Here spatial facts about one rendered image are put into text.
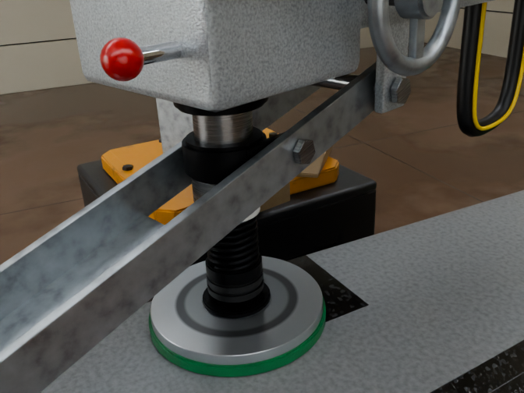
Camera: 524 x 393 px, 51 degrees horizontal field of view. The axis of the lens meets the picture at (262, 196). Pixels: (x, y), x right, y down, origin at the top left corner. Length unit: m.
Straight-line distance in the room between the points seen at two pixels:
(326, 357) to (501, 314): 0.23
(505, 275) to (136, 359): 0.50
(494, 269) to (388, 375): 0.27
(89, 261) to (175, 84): 0.22
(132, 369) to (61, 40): 5.96
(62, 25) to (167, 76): 5.99
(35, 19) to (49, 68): 0.51
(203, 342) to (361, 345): 0.18
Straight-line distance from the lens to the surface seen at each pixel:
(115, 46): 0.42
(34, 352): 0.48
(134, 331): 0.71
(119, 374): 0.66
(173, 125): 1.37
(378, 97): 0.67
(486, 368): 0.67
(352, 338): 0.67
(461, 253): 0.86
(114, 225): 0.61
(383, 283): 0.77
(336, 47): 0.54
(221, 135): 0.57
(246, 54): 0.46
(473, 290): 0.78
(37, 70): 6.50
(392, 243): 0.87
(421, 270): 0.81
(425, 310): 0.73
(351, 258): 0.82
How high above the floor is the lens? 1.27
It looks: 24 degrees down
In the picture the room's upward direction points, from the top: 3 degrees counter-clockwise
